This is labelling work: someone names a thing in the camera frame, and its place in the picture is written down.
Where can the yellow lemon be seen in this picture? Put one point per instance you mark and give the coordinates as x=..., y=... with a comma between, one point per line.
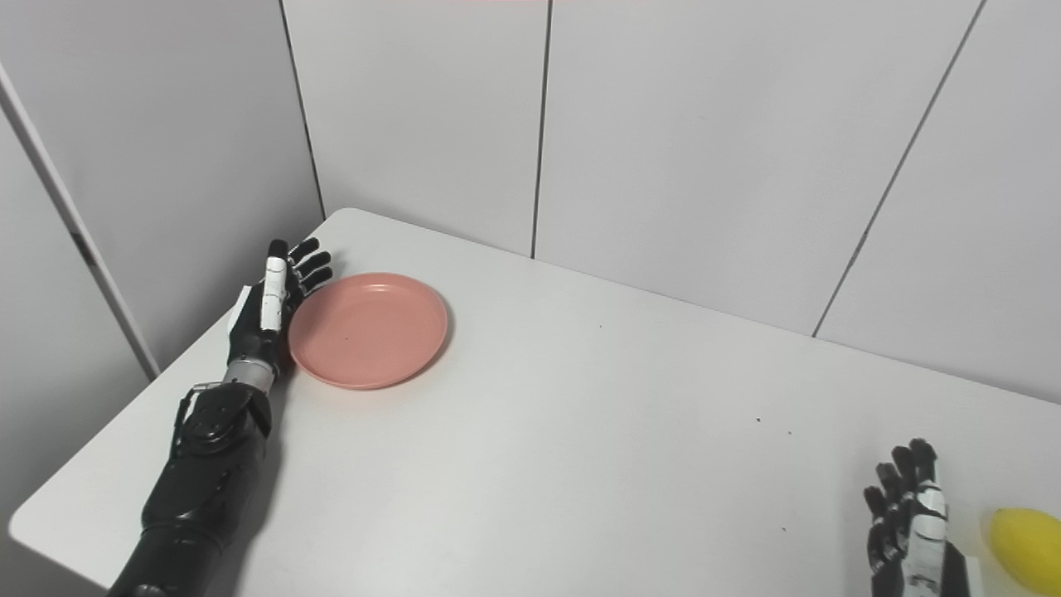
x=1028, y=550

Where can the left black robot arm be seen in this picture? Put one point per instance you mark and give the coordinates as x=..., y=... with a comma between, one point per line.
x=203, y=473

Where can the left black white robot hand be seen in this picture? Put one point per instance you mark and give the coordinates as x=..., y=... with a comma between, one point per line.
x=264, y=319

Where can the pink plate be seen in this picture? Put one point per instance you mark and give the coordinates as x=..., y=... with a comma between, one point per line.
x=368, y=330

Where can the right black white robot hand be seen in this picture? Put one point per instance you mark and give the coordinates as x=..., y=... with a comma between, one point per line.
x=912, y=539

